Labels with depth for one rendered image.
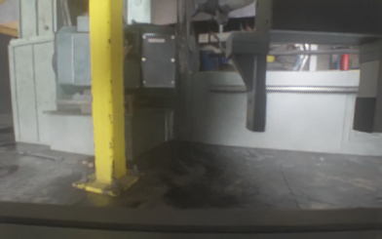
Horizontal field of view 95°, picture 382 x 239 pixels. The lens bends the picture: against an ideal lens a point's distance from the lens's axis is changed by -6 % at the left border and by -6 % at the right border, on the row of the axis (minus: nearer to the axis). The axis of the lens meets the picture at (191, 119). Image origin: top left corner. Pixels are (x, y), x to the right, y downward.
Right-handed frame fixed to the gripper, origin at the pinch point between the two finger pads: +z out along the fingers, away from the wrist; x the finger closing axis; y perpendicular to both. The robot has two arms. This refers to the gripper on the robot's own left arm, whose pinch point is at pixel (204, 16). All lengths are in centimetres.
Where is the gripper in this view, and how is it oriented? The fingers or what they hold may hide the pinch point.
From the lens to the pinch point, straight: 118.6
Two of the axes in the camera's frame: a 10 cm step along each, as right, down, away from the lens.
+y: 0.1, -9.9, -1.2
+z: -5.4, -1.1, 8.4
